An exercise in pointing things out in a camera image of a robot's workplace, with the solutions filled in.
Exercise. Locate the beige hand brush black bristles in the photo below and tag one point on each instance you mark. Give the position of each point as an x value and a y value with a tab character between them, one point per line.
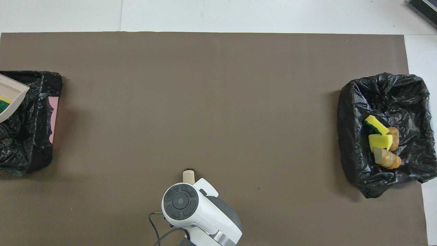
188	177

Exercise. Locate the small yellow sponge wedge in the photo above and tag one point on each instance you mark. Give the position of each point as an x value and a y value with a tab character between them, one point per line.
375	123

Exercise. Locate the large yellow sponge block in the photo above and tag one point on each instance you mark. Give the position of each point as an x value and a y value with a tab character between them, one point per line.
379	140

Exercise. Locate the striped toy croissant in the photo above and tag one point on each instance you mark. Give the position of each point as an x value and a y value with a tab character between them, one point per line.
387	159

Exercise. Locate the golden brown bread roll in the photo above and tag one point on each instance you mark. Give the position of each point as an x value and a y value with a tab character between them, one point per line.
394	136

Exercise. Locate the beige plastic dustpan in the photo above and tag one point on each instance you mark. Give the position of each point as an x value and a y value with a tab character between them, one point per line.
10	90

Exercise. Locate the green and yellow sponge piece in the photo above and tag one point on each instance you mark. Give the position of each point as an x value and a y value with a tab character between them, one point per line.
4	106

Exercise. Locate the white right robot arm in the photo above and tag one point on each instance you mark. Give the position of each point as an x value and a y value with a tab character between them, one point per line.
205	212

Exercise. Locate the pink bin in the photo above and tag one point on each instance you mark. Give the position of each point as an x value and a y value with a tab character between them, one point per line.
54	116

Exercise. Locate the black trash bag over pink bin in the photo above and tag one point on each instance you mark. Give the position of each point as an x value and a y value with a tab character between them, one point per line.
30	136

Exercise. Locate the brown table mat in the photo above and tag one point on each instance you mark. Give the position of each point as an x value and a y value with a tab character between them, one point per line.
205	102

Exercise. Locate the black ribbed device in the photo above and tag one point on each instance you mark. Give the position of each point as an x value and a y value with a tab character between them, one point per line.
425	8

